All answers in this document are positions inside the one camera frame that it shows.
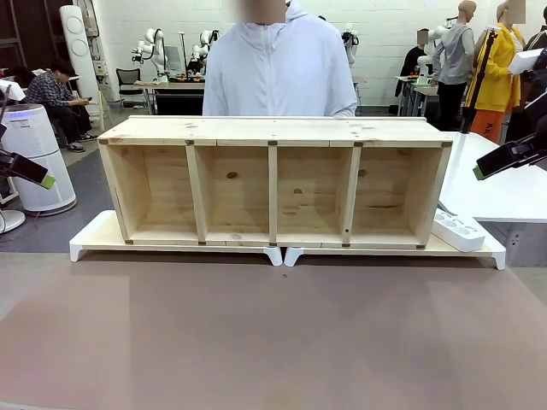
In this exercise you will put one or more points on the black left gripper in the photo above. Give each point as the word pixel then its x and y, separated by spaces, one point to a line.
pixel 7 159

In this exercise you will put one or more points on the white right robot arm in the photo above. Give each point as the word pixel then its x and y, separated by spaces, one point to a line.
pixel 527 60

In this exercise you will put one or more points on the seated person in plaid shirt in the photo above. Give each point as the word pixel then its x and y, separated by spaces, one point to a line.
pixel 47 91

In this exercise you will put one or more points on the white power strip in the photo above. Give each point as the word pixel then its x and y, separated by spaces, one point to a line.
pixel 461 235

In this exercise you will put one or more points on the black office chair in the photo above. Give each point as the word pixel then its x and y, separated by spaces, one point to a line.
pixel 128 81

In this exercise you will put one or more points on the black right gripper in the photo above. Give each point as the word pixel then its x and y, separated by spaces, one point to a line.
pixel 532 149

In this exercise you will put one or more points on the white desk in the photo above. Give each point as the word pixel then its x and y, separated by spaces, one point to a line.
pixel 491 196

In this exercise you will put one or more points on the wooden riser with white legs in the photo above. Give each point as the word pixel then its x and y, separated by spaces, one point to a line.
pixel 444 247
pixel 99 235

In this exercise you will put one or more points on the black tripod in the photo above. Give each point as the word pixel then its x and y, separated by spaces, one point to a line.
pixel 480 72

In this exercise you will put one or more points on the wooden background table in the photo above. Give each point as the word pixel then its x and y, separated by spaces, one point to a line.
pixel 171 85

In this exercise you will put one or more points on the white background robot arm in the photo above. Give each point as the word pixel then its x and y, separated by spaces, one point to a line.
pixel 350 42
pixel 203 47
pixel 429 60
pixel 149 47

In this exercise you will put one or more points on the four-compartment pine wood shelf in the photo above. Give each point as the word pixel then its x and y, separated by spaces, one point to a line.
pixel 273 128

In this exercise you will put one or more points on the white tower air conditioner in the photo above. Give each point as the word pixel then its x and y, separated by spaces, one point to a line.
pixel 79 38

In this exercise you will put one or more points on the seated person in black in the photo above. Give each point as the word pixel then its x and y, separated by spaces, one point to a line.
pixel 412 64

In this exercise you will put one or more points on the white fan base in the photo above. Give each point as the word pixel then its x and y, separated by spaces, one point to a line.
pixel 10 220

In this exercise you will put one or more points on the mannequin in yellow jacket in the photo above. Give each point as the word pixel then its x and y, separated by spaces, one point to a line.
pixel 498 77

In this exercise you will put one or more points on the person in white hoodie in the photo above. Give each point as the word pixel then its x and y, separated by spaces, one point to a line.
pixel 273 64

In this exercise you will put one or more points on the mannequin in grey hoodie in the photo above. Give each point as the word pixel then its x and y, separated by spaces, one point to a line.
pixel 455 55

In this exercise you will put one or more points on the white cylindrical air purifier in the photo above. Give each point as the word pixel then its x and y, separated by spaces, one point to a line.
pixel 34 162

